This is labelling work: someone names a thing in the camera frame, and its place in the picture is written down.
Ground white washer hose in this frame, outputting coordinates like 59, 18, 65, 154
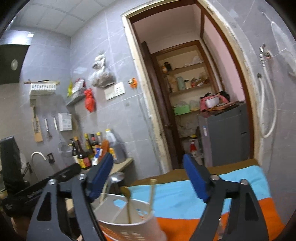
257, 58, 278, 139

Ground grey wall rack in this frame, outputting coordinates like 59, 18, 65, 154
65, 88, 86, 106

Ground white wall switch socket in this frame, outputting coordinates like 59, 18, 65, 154
104, 82, 125, 100

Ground white plastic utensil basket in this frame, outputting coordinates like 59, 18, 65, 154
91, 194, 167, 241

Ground striped colourful table cloth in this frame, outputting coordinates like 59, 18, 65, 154
104, 158, 285, 241

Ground clear bag dried goods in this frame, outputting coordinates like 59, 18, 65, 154
89, 53, 115, 88

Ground white bowl on washer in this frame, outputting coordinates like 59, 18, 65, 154
205, 96, 220, 108

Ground large steel spoon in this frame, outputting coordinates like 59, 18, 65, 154
100, 172, 125, 203

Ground grey washing machine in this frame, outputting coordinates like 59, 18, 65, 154
198, 103, 250, 167

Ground white wall basket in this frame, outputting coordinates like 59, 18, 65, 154
29, 82, 57, 96

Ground wooden chopstick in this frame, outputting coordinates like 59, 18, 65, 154
148, 178, 157, 214

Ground gold small spoon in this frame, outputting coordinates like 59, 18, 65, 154
120, 186, 132, 224

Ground wooden cutting board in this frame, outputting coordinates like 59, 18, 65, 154
32, 106, 43, 143

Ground white wall box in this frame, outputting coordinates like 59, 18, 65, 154
58, 113, 72, 132

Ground red plastic bag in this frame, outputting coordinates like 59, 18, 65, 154
84, 89, 95, 113

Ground wire mesh strainer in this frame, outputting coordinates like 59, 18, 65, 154
58, 141, 72, 158

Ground large soy sauce jug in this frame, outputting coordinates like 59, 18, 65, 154
105, 129, 126, 164

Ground dark sauce bottle red label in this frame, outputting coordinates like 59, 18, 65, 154
74, 136, 91, 170

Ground wall water tap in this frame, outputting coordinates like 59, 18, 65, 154
259, 44, 271, 59

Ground black range hood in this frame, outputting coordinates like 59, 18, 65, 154
0, 45, 29, 85

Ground chrome kitchen faucet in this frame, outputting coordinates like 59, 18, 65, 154
23, 151, 47, 176

